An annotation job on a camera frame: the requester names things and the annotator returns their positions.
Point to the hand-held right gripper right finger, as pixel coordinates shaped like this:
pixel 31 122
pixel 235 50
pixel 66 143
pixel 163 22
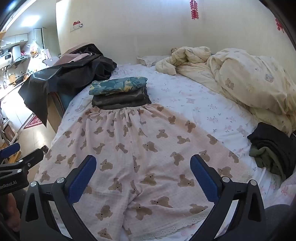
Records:
pixel 203 178

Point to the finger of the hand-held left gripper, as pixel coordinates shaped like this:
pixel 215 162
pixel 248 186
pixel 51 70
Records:
pixel 30 160
pixel 10 150

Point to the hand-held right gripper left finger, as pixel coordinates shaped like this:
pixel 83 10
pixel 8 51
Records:
pixel 83 179

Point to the pink bear-print pants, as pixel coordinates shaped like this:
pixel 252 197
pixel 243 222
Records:
pixel 143 139

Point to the person's left hand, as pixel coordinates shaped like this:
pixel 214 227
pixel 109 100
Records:
pixel 11 208

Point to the wooden chair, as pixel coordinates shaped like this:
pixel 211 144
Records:
pixel 8 136

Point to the red patterned rug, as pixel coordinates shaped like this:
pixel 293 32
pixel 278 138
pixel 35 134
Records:
pixel 33 121

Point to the wooden furniture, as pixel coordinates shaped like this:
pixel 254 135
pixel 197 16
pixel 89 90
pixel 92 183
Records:
pixel 57 104

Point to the olive green cloth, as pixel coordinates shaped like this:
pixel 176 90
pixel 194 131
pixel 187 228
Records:
pixel 266 158

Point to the black folded cloth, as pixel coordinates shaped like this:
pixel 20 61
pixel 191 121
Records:
pixel 272 141

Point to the white floral bed sheet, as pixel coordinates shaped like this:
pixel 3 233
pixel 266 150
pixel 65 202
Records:
pixel 185 99

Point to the person's grey clothing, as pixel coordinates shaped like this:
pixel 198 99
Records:
pixel 277 222

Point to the dark grey folded clothes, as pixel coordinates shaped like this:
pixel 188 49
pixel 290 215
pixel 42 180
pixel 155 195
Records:
pixel 120 100

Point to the range hood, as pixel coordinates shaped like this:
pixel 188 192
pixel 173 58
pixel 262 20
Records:
pixel 20 60

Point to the white water heater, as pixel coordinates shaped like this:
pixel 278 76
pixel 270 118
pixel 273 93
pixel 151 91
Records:
pixel 12 54

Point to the black glossy cloth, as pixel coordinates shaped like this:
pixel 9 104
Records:
pixel 69 71

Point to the teal floral folded cloth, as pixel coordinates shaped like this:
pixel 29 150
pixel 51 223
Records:
pixel 118 85

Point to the pale pink cloth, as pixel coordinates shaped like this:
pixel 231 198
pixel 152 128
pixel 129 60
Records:
pixel 74 57

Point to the cream bear-print duvet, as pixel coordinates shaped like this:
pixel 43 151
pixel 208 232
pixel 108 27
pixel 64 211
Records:
pixel 249 76

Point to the white refrigerator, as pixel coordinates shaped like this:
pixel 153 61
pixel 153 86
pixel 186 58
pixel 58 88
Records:
pixel 40 38

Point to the cream pillow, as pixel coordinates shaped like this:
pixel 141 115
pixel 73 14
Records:
pixel 150 59

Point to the white kitchen wall cabinets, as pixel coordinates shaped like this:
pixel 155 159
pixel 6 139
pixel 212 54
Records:
pixel 13 40

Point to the wall switch with red trim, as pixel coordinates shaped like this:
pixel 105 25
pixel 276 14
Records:
pixel 77 25

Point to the red hanging wall decoration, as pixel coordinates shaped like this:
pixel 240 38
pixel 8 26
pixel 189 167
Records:
pixel 194 9

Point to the red paper wall decoration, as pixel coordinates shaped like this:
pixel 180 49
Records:
pixel 279 25

